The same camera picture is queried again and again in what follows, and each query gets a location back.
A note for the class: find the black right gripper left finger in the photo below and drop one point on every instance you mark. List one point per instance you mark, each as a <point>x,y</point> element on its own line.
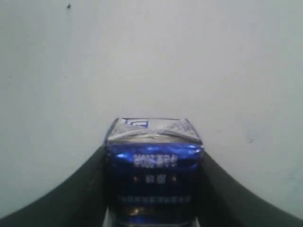
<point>77,202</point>

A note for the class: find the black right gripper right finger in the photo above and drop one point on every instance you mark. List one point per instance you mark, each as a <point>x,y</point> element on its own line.
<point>224,202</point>

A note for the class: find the blue white salt packet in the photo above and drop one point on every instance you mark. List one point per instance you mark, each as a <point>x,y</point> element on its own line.
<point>152,171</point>

